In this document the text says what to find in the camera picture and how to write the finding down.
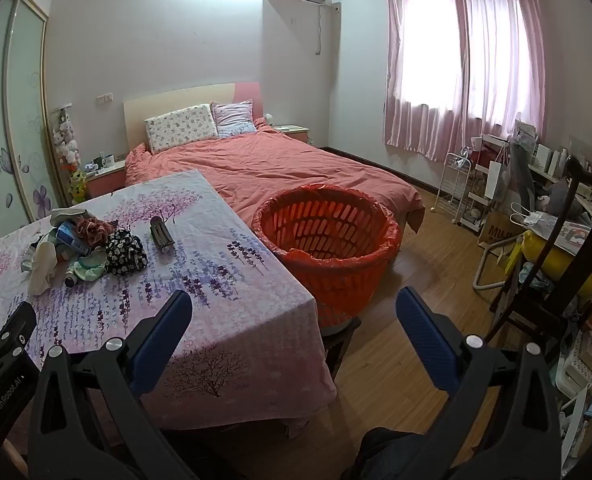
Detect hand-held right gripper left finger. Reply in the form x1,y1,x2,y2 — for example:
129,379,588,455
26,289,197,480

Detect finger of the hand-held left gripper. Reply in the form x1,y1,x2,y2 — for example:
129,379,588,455
0,302,38,376

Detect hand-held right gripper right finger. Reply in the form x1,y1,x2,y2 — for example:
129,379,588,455
395,286,562,480

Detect white cloth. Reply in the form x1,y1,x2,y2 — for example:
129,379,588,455
23,240,59,296

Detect black floral fabric pouch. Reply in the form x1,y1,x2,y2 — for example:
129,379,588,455
105,229,148,276

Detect green white sock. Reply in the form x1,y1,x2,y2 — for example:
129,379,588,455
73,250,108,281

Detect blue packet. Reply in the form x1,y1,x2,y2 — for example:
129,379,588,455
56,222,89,255

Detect grey hair clip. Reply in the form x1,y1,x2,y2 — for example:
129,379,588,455
149,216,175,251

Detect brown ruffled scrunchie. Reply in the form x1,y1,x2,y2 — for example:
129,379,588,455
77,217,119,248

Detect grey cloth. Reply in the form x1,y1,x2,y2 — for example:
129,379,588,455
50,205,94,226

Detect orange plastic basket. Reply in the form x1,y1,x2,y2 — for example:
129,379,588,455
252,183,403,323

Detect red plastic bag liner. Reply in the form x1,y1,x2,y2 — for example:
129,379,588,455
252,183,403,273

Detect floral printed tablecloth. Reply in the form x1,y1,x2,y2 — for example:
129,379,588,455
0,169,337,431

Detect person's dark trouser leg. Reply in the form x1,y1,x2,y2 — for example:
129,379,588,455
343,427,429,480

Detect yellow plastic container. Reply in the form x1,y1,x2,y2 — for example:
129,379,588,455
498,240,524,275

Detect brown paper bag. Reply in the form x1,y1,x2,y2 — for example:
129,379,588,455
478,207,526,251

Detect white shelf trolley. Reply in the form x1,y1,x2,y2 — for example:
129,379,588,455
468,135,512,233

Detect yellow green plush toy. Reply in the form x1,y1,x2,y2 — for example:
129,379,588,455
70,169,88,203

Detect stack of mixed boxes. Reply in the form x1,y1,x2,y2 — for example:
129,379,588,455
558,310,592,461

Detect yellow plastic basin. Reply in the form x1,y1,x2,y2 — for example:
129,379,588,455
520,232,592,301

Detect dark wooden chair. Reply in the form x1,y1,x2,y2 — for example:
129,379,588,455
486,157,592,356

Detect pink white nightstand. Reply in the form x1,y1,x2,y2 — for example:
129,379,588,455
85,160,127,200
274,125,311,145

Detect white paper bag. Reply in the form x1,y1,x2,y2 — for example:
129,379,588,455
483,152,509,202

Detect hanging plush toys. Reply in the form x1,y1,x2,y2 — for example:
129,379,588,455
51,105,83,167

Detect grey office chair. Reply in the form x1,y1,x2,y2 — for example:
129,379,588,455
510,137,537,206

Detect bed with pink duvet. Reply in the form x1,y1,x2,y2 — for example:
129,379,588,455
124,130,427,233

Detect floral white pillow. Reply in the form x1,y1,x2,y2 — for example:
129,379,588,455
144,103,219,155

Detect flower print glass wardrobe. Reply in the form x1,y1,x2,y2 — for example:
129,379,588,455
0,0,62,251

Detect cluttered white desk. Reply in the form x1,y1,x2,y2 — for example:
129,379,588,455
513,120,592,221

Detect striped pink pillow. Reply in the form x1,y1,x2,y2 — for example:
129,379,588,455
211,99,257,138

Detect beige pink headboard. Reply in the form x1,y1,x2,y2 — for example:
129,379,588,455
123,81,264,148

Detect pink curtain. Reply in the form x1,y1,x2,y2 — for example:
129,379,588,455
383,0,549,162

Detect white tube frame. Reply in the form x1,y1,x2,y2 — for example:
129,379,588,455
473,237,516,292

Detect white wire rack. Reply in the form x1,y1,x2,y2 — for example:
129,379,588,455
433,147,474,226

